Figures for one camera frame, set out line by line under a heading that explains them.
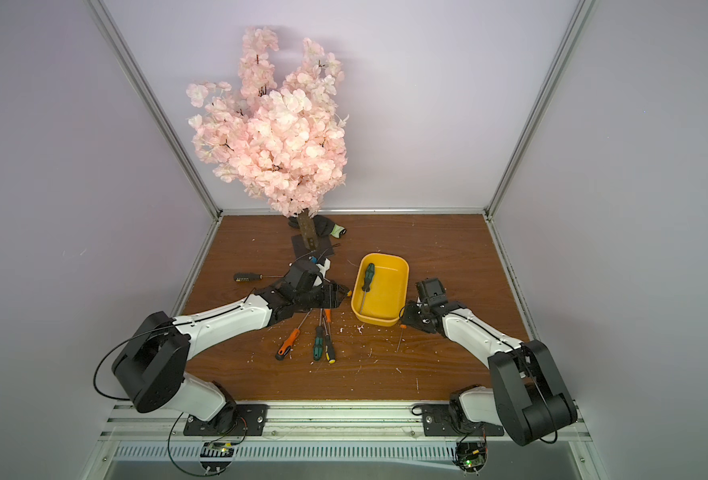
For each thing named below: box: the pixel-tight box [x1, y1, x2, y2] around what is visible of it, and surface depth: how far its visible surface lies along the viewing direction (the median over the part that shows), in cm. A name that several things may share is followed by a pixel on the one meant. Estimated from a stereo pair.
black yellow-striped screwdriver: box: [320, 308, 337, 364], surface depth 85 cm
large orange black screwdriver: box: [275, 308, 313, 361], surface depth 87 cm
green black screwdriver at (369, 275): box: [362, 263, 375, 292], surface depth 99 cm
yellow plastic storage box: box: [351, 253, 410, 327], surface depth 97 cm
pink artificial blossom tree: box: [186, 26, 348, 250], surface depth 65 cm
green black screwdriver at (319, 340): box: [313, 308, 325, 362], surface depth 85 cm
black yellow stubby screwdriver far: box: [233, 273, 285, 282], surface depth 102 cm
